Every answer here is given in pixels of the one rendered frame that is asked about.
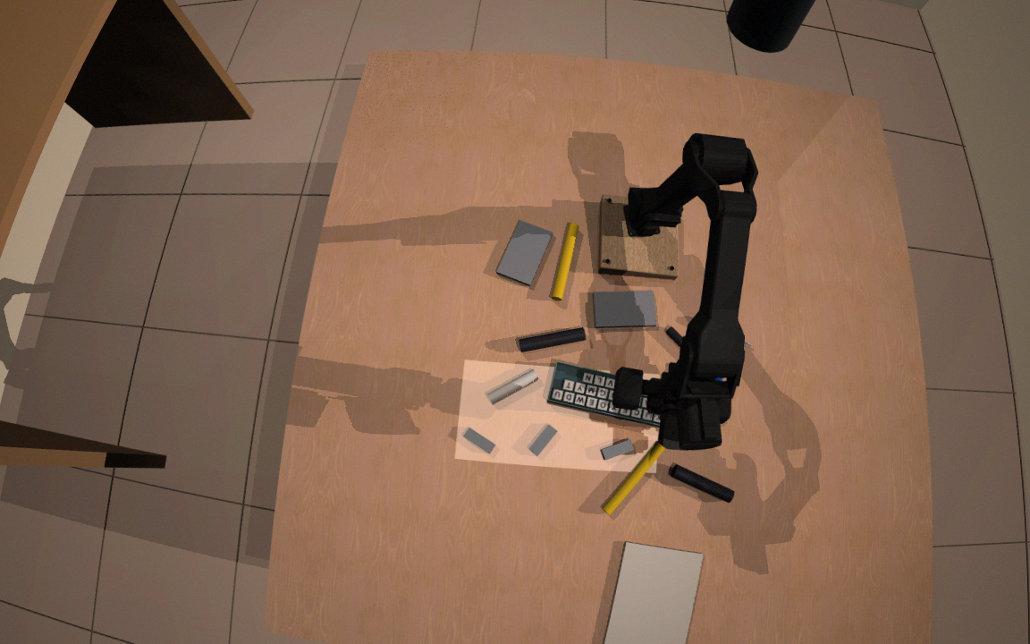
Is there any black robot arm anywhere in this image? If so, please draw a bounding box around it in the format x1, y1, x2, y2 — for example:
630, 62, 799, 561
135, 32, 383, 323
623, 133, 758, 451

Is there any black cylinder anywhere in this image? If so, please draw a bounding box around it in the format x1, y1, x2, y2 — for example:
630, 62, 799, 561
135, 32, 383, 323
671, 464, 735, 503
519, 327, 587, 352

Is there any keyboard with white letter keys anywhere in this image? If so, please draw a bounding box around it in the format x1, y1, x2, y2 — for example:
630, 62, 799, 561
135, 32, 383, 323
547, 361, 660, 428

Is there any white cylinder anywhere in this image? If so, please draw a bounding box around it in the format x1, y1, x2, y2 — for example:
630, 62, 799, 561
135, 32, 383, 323
487, 370, 538, 403

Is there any beige flat rectangular panel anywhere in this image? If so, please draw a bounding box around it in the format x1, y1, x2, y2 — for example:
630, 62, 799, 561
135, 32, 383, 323
604, 541, 703, 644

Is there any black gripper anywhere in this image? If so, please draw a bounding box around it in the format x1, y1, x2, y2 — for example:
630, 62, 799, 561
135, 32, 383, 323
612, 362, 731, 423

